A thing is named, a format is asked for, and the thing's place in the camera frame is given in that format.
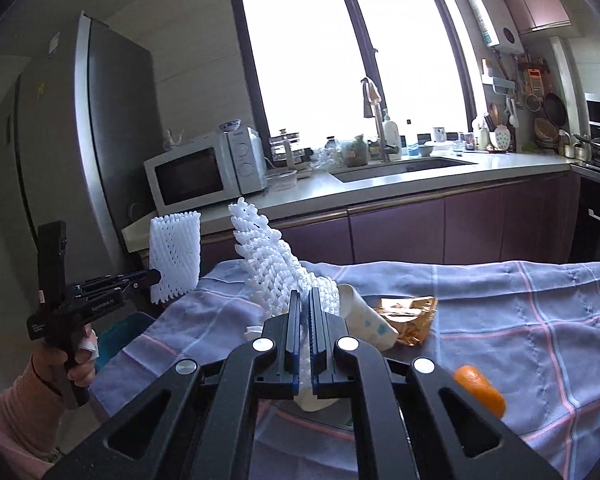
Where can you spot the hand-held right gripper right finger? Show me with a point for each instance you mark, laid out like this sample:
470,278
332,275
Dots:
316,345

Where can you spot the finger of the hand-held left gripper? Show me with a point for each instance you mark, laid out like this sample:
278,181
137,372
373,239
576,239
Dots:
145,279

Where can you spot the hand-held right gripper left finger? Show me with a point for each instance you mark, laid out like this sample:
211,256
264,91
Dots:
294,340

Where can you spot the white paper cup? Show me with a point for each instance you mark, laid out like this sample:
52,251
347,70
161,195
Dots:
365,320

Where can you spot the white tissue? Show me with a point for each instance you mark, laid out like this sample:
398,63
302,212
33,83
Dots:
307,402

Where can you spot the teal plastic bin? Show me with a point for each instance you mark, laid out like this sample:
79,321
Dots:
125,335

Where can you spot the long white foam net sleeve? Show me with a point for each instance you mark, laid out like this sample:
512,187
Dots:
270,260

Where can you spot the gold foil wrapper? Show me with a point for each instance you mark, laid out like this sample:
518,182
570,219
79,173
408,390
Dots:
410,320

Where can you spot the orange peel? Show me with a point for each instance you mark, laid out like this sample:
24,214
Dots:
480,390

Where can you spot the person's left forearm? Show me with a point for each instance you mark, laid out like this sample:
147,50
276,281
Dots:
10,420

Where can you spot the person's left hand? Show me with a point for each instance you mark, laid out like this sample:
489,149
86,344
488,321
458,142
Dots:
86,360

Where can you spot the white microwave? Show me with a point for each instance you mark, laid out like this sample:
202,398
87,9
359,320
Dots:
185,175

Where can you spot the purple kitchen base cabinet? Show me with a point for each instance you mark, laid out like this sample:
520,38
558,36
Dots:
405,230

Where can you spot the silver refrigerator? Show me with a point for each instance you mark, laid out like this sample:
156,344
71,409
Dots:
105,135

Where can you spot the clear glass container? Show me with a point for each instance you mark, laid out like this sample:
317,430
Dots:
282,180

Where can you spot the blue patterned bowl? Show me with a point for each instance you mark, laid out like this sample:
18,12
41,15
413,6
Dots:
230,125

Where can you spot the purple checked tablecloth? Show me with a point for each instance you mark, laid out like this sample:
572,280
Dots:
505,320

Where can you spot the dark glass jar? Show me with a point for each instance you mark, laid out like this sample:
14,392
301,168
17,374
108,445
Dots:
355,152

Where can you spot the white soap bottle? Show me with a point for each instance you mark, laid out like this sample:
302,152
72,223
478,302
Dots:
391,135

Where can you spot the metal faucet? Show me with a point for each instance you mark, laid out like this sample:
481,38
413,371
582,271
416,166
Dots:
380,125

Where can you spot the white mug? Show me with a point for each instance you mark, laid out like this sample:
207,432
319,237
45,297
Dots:
439,135

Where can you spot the dark-framed window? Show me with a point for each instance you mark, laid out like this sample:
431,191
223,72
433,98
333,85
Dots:
305,60

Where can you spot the white spotted utensil holder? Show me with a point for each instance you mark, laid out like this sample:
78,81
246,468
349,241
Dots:
502,139

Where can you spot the stacked bowls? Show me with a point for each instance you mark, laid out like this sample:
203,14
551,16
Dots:
545,132

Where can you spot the black hanging pan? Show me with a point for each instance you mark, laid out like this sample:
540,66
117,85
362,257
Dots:
555,109

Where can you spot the white water heater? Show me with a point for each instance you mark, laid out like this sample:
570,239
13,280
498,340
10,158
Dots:
495,20

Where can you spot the wall shelf rack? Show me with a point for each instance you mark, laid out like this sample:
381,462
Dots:
497,82

